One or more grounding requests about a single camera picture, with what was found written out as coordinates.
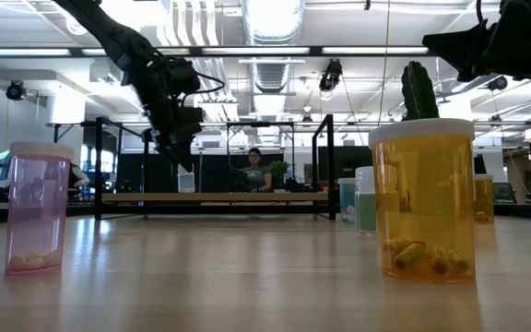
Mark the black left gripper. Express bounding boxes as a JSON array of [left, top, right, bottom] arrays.
[[124, 59, 205, 172]]

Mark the clear medicine bottle white cap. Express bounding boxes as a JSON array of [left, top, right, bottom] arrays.
[[177, 171, 196, 195]]

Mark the orange medicine bottle white cap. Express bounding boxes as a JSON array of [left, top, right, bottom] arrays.
[[368, 117, 478, 284], [472, 173, 496, 225]]

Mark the pink medicine bottle white cap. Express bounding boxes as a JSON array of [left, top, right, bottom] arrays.
[[5, 141, 76, 277]]

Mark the teal medicine bottle white cap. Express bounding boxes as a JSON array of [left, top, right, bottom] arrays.
[[337, 177, 358, 223]]

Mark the clear bottle with green label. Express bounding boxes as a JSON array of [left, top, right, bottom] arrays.
[[354, 165, 379, 234]]

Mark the black partition panel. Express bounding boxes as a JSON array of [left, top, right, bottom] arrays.
[[116, 152, 248, 195]]

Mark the tall green cactus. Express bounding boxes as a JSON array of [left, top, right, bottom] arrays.
[[401, 60, 441, 122]]

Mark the person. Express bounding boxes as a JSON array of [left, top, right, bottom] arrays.
[[68, 161, 91, 191], [241, 147, 274, 194]]

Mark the small green leafy plant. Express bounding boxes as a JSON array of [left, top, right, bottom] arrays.
[[268, 160, 290, 191]]

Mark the small dark laptop screen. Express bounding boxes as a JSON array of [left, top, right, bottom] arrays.
[[490, 181, 519, 205]]

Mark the lit computer monitor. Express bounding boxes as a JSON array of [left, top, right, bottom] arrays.
[[0, 149, 13, 183]]

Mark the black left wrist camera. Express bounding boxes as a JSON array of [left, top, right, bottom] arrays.
[[180, 106, 206, 124]]

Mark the black ceiling camera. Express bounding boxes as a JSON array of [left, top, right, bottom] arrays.
[[486, 75, 510, 92], [5, 79, 29, 102]]

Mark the black frame wooden board shelf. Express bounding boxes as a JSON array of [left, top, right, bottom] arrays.
[[93, 113, 338, 221]]

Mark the black left wrist camera cable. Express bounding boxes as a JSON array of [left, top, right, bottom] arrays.
[[180, 71, 227, 110]]

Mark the black background rig frame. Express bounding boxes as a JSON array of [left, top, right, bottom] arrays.
[[225, 120, 297, 195]]

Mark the silver ceiling duct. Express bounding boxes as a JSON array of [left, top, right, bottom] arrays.
[[241, 0, 306, 94]]

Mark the black overhead rig camera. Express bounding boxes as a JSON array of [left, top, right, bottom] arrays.
[[317, 58, 344, 93]]

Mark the black aluminium rig frame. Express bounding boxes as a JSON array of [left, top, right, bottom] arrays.
[[0, 44, 531, 226]]

